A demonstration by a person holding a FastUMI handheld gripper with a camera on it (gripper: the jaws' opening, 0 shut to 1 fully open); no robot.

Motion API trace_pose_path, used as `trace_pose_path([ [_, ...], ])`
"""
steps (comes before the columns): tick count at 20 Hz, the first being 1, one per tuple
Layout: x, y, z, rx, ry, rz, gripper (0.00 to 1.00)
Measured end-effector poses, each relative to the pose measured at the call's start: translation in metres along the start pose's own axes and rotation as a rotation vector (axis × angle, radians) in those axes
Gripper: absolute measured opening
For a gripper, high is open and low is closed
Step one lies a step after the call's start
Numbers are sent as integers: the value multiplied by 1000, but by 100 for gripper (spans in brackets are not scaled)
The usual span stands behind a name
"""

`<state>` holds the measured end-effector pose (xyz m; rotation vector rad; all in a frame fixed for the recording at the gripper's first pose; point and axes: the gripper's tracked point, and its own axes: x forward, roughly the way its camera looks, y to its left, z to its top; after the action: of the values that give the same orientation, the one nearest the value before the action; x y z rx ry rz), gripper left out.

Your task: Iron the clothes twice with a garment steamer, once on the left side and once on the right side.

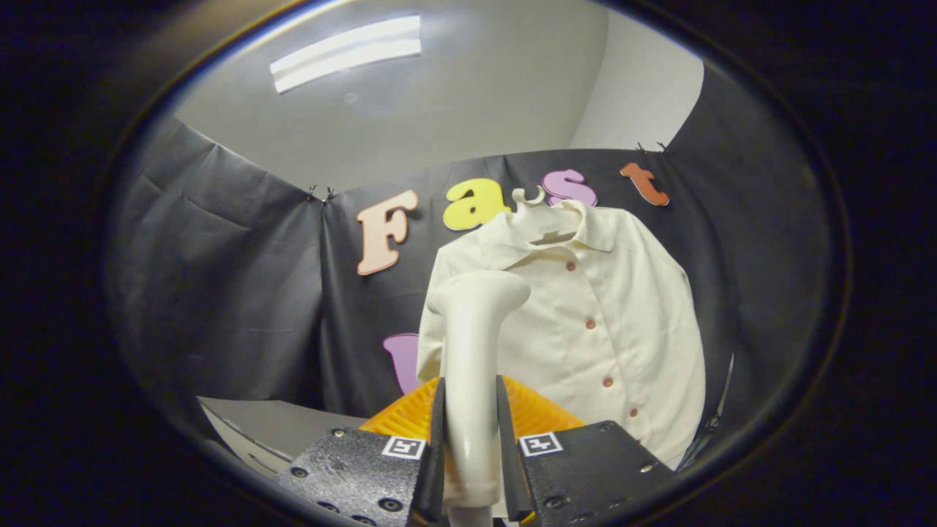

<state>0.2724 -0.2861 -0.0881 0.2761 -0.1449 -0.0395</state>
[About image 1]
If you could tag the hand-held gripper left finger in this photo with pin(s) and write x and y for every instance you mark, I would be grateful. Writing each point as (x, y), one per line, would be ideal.
(366, 468)

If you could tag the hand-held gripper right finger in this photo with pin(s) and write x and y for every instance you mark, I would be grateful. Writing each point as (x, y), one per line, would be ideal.
(585, 468)

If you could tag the cream button shirt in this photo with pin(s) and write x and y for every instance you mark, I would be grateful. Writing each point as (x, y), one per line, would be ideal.
(629, 329)

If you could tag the white clothes hanger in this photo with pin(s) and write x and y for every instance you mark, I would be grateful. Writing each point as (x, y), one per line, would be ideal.
(528, 199)

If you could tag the white cabinet with grey top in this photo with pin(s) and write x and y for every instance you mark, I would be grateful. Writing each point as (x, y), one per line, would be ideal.
(278, 424)

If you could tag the thin metal stand pole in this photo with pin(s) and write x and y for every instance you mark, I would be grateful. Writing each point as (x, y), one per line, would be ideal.
(721, 402)

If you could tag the black backdrop cloth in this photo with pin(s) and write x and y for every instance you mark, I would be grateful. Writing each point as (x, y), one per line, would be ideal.
(219, 293)

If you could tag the long ceiling light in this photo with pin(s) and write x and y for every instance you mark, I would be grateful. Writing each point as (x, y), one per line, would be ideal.
(344, 55)

